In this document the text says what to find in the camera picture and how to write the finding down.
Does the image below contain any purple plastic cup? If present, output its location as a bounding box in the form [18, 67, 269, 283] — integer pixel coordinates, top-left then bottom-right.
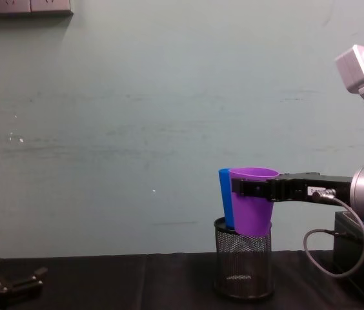
[228, 167, 280, 238]

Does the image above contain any black mesh pen holder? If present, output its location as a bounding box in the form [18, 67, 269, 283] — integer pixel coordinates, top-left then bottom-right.
[213, 216, 274, 300]

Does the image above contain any grey wall socket panel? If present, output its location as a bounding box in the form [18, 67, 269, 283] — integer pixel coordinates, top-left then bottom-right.
[0, 0, 74, 18]

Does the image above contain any blue plastic cup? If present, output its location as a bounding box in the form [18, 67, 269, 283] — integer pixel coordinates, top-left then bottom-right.
[218, 168, 236, 229]

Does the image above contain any black table cloth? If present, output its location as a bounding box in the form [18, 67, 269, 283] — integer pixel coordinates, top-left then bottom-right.
[0, 250, 364, 310]

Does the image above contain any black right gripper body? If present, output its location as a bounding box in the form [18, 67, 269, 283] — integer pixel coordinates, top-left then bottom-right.
[278, 172, 353, 205]

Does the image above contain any black box stand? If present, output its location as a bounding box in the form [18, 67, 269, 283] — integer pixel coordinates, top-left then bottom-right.
[332, 211, 364, 307]

